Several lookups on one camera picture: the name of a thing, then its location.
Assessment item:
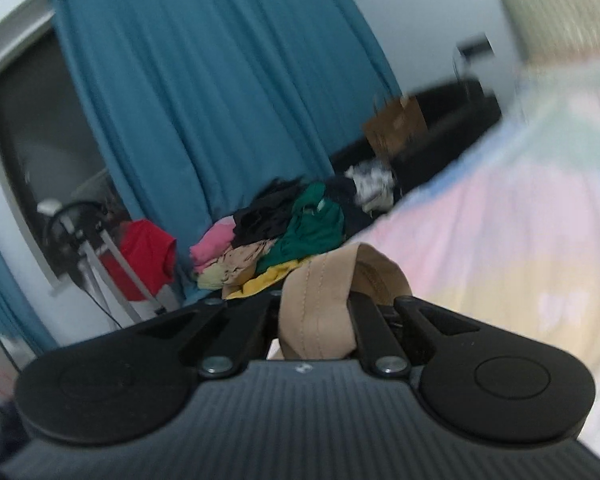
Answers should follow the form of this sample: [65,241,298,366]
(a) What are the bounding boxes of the black sofa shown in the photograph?
[330,79,503,201]

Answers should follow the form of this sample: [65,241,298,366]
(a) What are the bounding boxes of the pink garment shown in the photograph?
[189,218,237,275]

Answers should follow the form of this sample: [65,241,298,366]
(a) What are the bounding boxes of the green garment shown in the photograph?
[255,182,346,275]

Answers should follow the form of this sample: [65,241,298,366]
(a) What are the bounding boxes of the cream ribbed cloth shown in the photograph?
[495,0,600,68]

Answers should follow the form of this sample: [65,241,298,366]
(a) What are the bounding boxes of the red garment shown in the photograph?
[102,219,177,302]

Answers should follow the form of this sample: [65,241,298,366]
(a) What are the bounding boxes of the pastel striped bed sheet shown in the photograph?
[340,67,600,466]

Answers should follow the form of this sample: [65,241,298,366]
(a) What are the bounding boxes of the yellow garment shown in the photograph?
[224,256,316,301]

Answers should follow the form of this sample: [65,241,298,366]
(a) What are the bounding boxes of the brown cardboard box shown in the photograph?
[362,94,428,161]

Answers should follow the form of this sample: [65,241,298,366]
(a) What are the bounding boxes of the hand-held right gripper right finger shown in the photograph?
[347,292,481,379]

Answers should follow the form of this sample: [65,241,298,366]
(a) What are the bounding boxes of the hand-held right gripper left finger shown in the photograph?
[139,291,284,380]

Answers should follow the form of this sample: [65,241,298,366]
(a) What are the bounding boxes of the beige patterned garment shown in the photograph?
[196,239,277,291]

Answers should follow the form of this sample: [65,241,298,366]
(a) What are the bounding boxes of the dark window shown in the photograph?
[0,34,131,281]

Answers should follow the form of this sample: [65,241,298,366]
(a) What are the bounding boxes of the white and black patterned garment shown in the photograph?
[345,159,397,213]

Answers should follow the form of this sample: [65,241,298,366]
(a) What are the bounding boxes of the dark navy garment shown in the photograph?
[325,174,381,241]

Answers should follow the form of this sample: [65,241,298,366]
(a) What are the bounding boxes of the teal curtain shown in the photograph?
[50,0,402,248]
[0,204,60,352]

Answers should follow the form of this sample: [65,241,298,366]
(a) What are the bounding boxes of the white stand with black fan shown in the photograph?
[36,199,167,328]

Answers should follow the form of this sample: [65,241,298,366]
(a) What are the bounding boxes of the black wall socket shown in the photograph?
[456,33,495,59]

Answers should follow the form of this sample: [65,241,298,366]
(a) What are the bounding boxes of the beige pants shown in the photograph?
[278,242,415,361]

